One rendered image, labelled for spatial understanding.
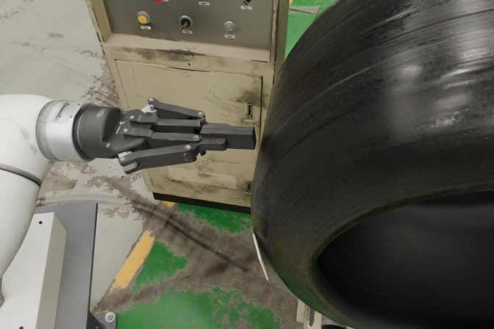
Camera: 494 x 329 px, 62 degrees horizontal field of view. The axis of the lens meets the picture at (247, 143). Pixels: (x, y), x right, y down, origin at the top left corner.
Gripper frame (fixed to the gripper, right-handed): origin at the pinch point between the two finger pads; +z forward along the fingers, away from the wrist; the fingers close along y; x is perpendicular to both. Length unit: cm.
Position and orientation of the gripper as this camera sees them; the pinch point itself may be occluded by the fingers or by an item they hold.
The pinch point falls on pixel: (228, 137)
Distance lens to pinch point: 54.9
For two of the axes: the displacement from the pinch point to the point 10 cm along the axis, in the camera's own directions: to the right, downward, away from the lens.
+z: 9.8, 0.4, -2.2
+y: 1.8, -7.5, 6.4
